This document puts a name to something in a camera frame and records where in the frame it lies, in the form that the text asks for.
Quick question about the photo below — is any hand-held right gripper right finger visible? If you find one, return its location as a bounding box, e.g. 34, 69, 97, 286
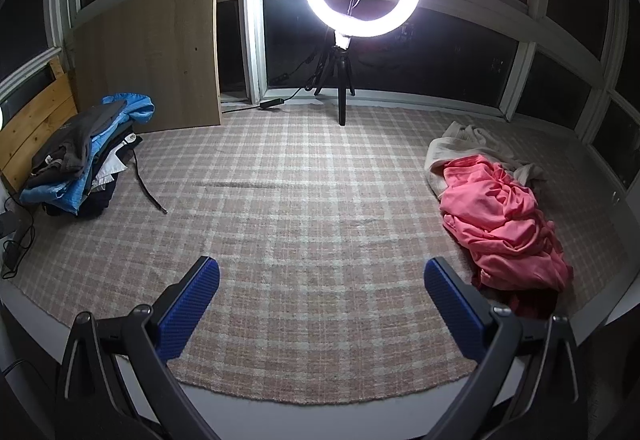
423, 257, 588, 440

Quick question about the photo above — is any plaid mat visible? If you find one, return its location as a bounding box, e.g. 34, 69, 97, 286
10, 104, 626, 405

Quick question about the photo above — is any pink t-shirt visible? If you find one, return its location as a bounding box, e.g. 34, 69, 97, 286
439, 154, 573, 293

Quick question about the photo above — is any wooden plank headboard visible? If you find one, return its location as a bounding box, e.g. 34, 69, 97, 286
0, 57, 81, 193

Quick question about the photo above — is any cream cloth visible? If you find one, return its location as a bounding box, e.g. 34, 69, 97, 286
424, 121, 548, 201

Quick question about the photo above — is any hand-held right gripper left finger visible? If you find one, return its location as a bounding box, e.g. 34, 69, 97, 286
56, 256, 221, 440

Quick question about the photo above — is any black cable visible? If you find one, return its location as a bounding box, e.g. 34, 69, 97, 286
134, 160, 168, 215

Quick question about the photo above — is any dark red garment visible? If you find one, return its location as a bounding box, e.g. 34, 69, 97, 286
472, 270, 561, 321

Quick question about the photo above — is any white shirt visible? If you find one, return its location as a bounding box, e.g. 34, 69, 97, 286
92, 132, 138, 193

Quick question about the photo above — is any grey garment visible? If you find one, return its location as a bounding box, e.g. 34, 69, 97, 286
25, 100, 128, 191

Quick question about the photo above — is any black tripod stand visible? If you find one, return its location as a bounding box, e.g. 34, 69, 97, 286
314, 32, 357, 127

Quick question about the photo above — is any black charger with cables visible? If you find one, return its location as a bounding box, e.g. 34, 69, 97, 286
0, 192, 37, 281

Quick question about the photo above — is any dark navy garment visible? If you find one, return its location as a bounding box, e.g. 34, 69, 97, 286
42, 135, 143, 221

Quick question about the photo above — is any black power adapter with cable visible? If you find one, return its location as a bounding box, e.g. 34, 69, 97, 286
220, 47, 326, 115

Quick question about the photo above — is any wooden board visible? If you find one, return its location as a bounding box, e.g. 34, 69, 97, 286
70, 0, 222, 133

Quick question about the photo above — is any blue jacket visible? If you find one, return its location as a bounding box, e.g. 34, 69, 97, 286
20, 92, 156, 217

